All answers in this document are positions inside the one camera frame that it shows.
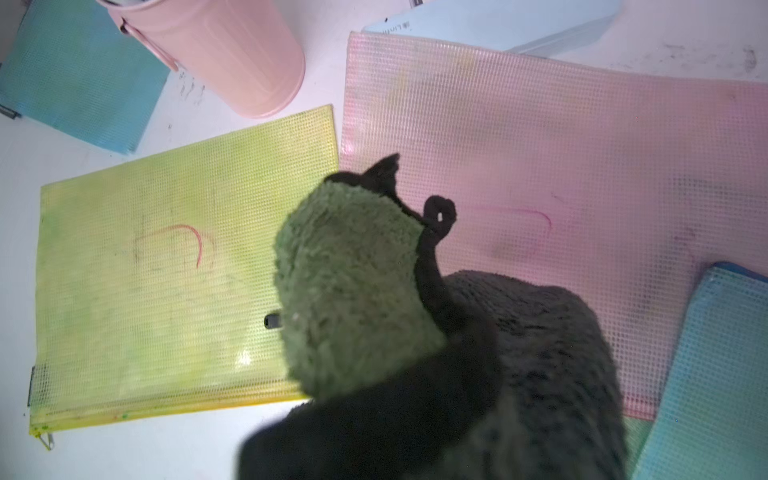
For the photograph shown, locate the yellow mesh document bag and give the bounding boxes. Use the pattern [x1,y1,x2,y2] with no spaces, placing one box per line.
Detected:
[28,106,338,439]

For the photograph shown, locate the large teal document bag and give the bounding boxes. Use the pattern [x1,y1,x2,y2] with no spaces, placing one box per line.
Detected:
[633,262,767,479]

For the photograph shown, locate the light blue booklet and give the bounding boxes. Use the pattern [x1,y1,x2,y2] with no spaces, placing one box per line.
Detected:
[364,0,623,58]

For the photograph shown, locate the pink metal pen bucket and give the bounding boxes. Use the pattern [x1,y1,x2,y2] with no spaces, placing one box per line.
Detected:
[100,0,306,119]

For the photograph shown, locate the pink mesh document bag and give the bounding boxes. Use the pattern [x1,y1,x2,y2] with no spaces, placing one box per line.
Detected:
[340,33,767,418]

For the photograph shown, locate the green and grey cleaning cloth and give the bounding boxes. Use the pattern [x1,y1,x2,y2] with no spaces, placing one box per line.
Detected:
[236,154,628,479]

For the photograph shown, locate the blue mesh document bag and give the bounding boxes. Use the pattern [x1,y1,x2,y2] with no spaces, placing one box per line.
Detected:
[1,1,169,154]

